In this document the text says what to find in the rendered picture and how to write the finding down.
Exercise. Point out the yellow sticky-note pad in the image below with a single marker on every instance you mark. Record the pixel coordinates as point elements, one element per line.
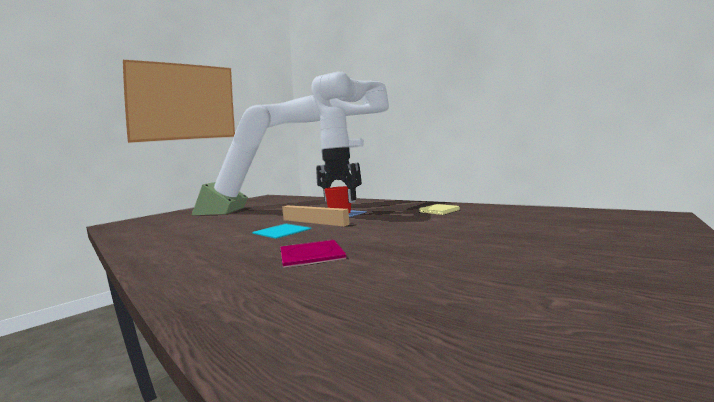
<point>439,209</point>

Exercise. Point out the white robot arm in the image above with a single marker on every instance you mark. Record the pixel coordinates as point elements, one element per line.
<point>255,121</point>

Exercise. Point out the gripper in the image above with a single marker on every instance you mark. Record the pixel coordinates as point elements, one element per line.
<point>339,158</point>

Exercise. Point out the pink square coaster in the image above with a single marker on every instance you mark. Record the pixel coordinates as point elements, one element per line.
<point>311,253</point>

